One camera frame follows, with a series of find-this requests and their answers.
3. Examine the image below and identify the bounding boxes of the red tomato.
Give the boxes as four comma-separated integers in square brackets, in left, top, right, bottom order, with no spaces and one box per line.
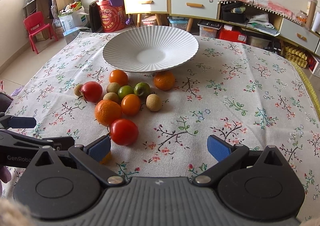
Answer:
[80,81,103,103]
[110,119,139,146]

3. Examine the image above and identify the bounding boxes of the large orange front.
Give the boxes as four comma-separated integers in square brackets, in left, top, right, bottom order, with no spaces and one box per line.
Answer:
[94,100,122,126]

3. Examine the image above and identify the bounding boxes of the brown longan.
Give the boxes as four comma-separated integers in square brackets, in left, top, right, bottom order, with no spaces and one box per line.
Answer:
[74,84,82,97]
[106,82,121,94]
[146,94,162,112]
[103,92,119,103]

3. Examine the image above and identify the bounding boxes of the orange tomato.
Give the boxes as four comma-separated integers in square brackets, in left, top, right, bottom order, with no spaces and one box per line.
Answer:
[121,94,140,116]
[108,69,129,86]

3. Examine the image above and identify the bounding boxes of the light green tomato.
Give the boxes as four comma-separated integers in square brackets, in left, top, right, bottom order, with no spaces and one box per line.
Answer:
[118,85,134,100]

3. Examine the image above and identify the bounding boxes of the dark green tomato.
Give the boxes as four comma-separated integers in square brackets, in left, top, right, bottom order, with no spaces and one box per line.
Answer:
[133,82,151,99]

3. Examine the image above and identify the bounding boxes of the floral tablecloth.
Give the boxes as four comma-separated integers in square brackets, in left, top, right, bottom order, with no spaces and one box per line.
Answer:
[8,32,319,221]

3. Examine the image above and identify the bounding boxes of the red plastic chair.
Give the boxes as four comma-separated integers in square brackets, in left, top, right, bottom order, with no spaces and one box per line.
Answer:
[23,11,58,54]

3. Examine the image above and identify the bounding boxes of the red box under cabinet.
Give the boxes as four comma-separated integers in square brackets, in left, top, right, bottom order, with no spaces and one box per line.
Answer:
[218,29,247,44]

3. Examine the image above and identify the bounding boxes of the white ribbed plate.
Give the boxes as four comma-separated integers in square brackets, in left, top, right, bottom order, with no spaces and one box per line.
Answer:
[102,26,199,73]

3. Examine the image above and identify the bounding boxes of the white storage box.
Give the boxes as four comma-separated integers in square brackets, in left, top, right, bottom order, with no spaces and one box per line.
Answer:
[59,6,88,31]

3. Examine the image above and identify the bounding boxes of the low side cabinet right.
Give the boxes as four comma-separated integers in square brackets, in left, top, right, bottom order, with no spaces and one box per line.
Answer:
[218,0,319,54]

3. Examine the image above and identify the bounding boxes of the red printed bucket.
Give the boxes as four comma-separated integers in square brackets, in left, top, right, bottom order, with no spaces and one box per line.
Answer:
[97,0,126,33]

